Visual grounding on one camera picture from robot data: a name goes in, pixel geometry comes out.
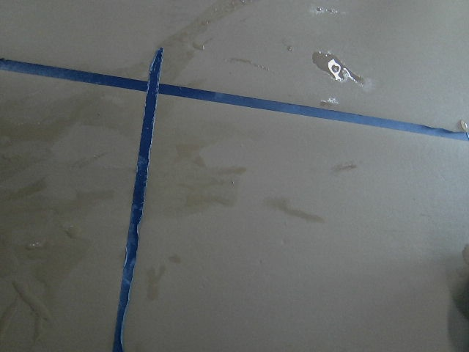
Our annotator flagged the green bowl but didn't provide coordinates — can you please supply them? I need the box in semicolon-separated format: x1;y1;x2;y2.
448;244;468;351

